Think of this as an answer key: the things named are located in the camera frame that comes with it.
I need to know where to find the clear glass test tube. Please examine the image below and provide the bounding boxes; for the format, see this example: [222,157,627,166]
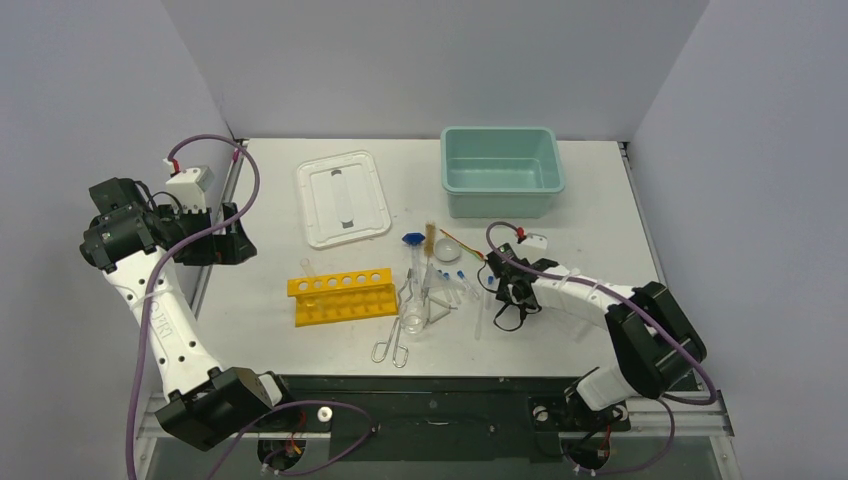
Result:
[300,258,317,278]

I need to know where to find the yellow test tube rack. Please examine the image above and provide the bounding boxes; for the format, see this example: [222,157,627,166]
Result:
[287,268,399,327]

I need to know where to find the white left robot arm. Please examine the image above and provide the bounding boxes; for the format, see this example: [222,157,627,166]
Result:
[80,178,299,451]

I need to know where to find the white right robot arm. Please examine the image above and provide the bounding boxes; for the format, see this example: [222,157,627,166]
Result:
[487,244,707,427]

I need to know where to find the red yellow plastic spatula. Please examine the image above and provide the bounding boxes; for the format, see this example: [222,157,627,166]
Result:
[439,229,486,262]

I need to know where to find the blue capped vial pair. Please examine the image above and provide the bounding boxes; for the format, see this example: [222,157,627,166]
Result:
[437,270,461,306]

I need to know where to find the glass watch dish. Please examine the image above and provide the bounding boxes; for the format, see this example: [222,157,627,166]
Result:
[433,238,462,264]

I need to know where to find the brown test tube brush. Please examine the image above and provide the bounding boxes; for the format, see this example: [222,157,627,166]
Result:
[423,222,436,260]

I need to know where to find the small glass beaker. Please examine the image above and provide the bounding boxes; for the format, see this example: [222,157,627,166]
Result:
[400,301,427,335]

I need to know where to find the blue funnel on stem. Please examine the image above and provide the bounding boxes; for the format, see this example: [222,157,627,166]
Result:
[402,232,425,302]

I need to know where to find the teal plastic bin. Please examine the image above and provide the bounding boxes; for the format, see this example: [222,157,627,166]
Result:
[440,126,565,218]

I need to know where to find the white plastic bin lid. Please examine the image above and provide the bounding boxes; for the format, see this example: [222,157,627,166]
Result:
[296,150,391,250]

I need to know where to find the metal crucible tongs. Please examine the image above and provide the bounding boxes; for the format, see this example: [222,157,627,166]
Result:
[370,270,415,370]

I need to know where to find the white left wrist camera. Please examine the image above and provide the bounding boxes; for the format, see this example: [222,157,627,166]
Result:
[162,159,214,214]

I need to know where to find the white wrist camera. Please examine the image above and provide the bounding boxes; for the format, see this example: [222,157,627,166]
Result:
[516,227,549,252]
[162,159,214,214]

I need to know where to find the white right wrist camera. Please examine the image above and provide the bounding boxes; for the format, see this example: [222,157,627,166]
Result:
[516,227,549,252]

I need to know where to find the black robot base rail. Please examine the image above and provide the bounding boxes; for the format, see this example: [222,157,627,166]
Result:
[281,375,631,463]

